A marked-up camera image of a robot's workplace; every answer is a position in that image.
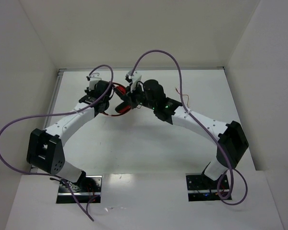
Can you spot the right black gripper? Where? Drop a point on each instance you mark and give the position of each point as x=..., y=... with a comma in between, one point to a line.
x=138, y=87

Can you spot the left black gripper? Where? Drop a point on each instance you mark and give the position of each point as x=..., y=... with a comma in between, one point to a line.
x=108, y=96

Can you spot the red black headphones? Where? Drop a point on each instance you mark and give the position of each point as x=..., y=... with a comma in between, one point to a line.
x=121, y=100

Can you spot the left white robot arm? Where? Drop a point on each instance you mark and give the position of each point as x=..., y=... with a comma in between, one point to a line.
x=45, y=149

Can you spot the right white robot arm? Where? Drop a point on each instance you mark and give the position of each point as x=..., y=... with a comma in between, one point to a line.
x=229, y=138

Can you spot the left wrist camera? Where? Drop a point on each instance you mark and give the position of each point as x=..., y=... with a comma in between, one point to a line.
x=93, y=79

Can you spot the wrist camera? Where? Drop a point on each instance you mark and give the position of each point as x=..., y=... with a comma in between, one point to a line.
x=93, y=79
x=133, y=79

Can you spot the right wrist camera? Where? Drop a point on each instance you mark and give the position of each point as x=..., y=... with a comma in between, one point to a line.
x=133, y=79

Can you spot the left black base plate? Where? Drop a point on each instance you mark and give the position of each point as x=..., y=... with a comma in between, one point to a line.
x=91, y=192

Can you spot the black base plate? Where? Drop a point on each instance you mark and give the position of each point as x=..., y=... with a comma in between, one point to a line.
x=201, y=188
x=91, y=192

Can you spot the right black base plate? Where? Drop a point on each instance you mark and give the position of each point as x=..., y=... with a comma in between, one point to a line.
x=201, y=188

